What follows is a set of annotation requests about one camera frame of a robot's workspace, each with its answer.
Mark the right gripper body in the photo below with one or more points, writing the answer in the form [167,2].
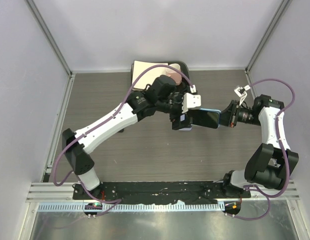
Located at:
[233,120]

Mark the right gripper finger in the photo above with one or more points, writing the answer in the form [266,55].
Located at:
[229,110]
[225,119]

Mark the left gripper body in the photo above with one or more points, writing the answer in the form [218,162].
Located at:
[175,118]

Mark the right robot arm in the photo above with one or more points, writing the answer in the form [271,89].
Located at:
[273,162]

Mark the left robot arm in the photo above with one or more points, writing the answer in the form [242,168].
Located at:
[163,95]

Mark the pink mug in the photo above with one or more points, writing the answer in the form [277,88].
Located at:
[173,74]

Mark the dark green tray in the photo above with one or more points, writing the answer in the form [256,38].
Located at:
[148,78]

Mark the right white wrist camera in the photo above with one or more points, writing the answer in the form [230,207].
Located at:
[241,92]

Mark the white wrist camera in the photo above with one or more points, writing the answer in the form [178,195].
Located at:
[241,92]
[191,101]

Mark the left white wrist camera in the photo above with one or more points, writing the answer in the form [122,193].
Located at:
[191,101]

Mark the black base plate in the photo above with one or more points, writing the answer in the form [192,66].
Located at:
[166,192]

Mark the slotted cable duct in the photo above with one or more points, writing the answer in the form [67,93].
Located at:
[84,206]

